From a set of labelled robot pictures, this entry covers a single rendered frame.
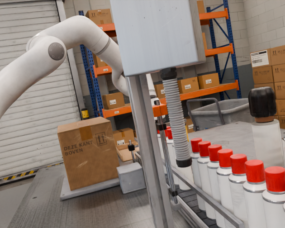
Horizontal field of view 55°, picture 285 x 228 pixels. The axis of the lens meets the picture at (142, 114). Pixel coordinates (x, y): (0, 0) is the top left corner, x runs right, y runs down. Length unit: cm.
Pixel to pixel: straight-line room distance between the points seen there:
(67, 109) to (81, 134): 381
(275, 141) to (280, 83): 345
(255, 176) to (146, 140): 27
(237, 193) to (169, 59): 30
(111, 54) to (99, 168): 52
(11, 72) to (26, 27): 421
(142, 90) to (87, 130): 63
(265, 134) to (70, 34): 75
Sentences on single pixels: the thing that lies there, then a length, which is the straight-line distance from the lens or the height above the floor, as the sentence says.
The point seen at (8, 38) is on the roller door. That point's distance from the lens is 516.
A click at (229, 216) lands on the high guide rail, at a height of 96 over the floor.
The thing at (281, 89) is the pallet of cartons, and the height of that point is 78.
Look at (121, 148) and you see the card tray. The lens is 191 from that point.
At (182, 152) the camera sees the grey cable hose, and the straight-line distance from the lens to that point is 58.
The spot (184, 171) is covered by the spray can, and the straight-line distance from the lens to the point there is 94.
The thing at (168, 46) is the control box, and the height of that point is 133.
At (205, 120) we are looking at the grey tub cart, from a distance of 327.
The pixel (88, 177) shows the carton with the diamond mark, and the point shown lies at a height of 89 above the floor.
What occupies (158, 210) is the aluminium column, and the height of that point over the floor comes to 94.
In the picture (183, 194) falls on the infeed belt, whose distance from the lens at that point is 95.
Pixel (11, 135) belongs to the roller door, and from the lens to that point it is 509.
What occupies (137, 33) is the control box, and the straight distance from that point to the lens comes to 61.
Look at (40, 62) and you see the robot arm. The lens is 95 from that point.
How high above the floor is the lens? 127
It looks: 7 degrees down
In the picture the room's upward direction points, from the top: 11 degrees counter-clockwise
